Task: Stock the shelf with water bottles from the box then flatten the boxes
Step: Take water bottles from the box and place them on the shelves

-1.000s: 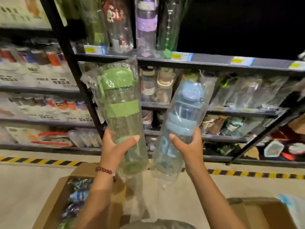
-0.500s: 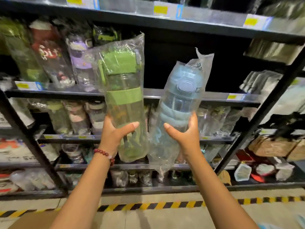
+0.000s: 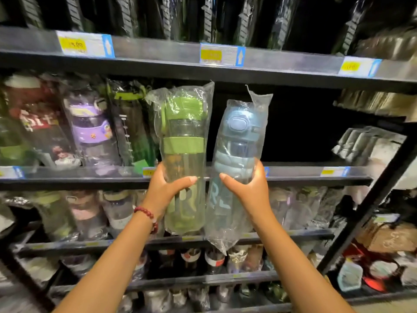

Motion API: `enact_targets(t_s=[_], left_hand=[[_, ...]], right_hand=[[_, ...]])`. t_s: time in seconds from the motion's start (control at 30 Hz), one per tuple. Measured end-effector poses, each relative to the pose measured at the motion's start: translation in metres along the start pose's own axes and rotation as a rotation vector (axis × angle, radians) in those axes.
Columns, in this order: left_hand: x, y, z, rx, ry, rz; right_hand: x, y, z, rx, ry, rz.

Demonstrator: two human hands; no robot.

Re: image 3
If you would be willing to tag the purple cartoon bottle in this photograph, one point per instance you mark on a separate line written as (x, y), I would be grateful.
(91, 133)

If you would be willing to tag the person's right forearm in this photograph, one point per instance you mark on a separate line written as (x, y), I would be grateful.
(299, 273)

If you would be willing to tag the white blue framed mirror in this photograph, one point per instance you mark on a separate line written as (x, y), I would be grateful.
(350, 277)

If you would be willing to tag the green lid bottle pink handle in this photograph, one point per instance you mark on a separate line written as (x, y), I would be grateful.
(55, 218)

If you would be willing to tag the white oval mirror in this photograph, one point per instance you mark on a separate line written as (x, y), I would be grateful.
(410, 277)

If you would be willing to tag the black metal store shelving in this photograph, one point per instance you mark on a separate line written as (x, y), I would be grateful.
(163, 61)

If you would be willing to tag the red round mirror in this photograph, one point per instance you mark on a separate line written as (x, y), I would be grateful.
(374, 285)

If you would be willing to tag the yellow white price label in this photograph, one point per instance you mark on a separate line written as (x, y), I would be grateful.
(335, 172)
(9, 172)
(361, 66)
(228, 55)
(386, 219)
(94, 45)
(267, 172)
(148, 172)

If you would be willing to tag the light blue bottle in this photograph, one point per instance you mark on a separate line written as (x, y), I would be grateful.
(241, 133)

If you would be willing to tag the row of dark bagged bottles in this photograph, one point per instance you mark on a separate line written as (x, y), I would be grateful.
(208, 19)

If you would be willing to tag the person's left forearm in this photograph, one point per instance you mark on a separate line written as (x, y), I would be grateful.
(107, 273)

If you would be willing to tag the person's right hand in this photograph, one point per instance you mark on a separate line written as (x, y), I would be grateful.
(254, 198)

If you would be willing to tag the person's left hand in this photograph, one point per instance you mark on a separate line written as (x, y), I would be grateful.
(159, 195)

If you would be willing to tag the red lid bottle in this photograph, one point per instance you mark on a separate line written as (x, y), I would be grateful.
(36, 120)

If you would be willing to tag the white hanging cloth packs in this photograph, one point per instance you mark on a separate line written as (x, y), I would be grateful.
(358, 143)

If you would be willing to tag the rows of shiny tan packs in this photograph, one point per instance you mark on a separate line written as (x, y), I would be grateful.
(374, 101)

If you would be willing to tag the brown tote bag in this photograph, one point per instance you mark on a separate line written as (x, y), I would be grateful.
(387, 237)

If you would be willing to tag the green banded bottle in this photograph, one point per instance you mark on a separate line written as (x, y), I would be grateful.
(184, 127)

